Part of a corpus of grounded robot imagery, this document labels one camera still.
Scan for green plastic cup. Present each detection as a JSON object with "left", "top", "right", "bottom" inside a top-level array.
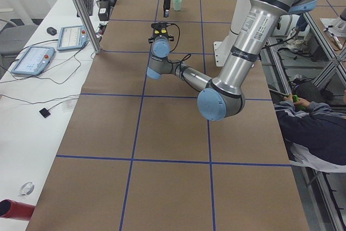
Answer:
[{"left": 173, "top": 0, "right": 182, "bottom": 11}]

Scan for black box with label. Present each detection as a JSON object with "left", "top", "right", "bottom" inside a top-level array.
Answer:
[{"left": 98, "top": 0, "right": 115, "bottom": 22}]

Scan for black computer keyboard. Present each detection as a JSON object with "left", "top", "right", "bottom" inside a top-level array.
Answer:
[{"left": 82, "top": 0, "right": 94, "bottom": 16}]

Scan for far teach pendant tablet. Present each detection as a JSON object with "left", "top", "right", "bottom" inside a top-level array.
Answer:
[{"left": 57, "top": 25, "right": 88, "bottom": 51}]

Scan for teach pendant tablet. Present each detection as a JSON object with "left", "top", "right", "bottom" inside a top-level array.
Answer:
[
  {"left": 11, "top": 46, "right": 55, "bottom": 76},
  {"left": 57, "top": 25, "right": 88, "bottom": 51}
]

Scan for black computer mouse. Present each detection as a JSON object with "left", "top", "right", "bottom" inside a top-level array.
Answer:
[{"left": 46, "top": 27, "right": 57, "bottom": 36}]

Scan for near teach pendant tablet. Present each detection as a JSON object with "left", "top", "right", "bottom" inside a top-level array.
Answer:
[{"left": 11, "top": 46, "right": 55, "bottom": 76}]

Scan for small black square device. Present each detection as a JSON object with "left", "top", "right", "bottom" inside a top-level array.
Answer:
[{"left": 39, "top": 108, "right": 51, "bottom": 118}]

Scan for seated person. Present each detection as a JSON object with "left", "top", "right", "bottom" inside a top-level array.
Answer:
[{"left": 274, "top": 94, "right": 345, "bottom": 173}]

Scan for clear tape roll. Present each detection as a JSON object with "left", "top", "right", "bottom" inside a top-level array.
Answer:
[{"left": 18, "top": 182, "right": 35, "bottom": 197}]

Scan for red cylinder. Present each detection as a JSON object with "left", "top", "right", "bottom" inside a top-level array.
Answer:
[{"left": 1, "top": 199, "right": 35, "bottom": 221}]

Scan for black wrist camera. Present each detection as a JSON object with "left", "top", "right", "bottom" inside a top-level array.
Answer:
[{"left": 151, "top": 22, "right": 172, "bottom": 31}]

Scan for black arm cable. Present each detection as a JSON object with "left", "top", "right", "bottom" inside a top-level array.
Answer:
[{"left": 164, "top": 22, "right": 192, "bottom": 64}]

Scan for white pedestal column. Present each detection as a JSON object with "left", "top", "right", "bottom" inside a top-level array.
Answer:
[{"left": 214, "top": 0, "right": 251, "bottom": 67}]

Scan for aluminium frame post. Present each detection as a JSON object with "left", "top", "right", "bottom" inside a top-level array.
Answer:
[{"left": 72, "top": 0, "right": 101, "bottom": 54}]

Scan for green handled screwdriver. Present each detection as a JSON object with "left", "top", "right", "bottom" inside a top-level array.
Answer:
[{"left": 269, "top": 89, "right": 306, "bottom": 110}]

